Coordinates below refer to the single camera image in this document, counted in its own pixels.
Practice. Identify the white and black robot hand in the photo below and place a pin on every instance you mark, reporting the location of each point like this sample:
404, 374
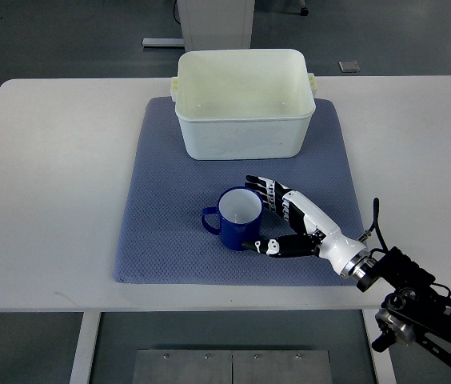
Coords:
315, 233

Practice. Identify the blue enamel mug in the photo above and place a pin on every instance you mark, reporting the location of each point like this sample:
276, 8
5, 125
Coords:
236, 217

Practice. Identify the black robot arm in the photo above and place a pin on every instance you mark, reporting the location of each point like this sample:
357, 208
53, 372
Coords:
414, 312

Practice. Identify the white plastic box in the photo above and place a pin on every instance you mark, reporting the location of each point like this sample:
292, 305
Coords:
243, 104

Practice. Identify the white table right leg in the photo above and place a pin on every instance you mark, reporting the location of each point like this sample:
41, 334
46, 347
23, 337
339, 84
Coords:
382, 364

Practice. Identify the white table leg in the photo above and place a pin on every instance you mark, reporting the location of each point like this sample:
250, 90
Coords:
382, 364
84, 353

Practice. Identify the blue-grey textured mat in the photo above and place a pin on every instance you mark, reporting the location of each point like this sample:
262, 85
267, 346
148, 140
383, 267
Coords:
162, 239

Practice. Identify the grey floor socket plate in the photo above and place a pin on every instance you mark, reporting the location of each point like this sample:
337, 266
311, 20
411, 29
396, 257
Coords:
349, 66

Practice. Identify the white table left leg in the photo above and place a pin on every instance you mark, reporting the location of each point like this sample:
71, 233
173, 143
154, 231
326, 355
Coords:
84, 353

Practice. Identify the grey foot bar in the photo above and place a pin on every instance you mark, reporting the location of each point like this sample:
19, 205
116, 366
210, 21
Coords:
163, 42

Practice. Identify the metal base plate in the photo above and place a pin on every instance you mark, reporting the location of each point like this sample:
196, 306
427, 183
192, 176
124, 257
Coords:
232, 366

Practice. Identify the white pedestal column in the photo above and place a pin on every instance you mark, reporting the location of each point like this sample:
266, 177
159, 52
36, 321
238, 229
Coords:
216, 25

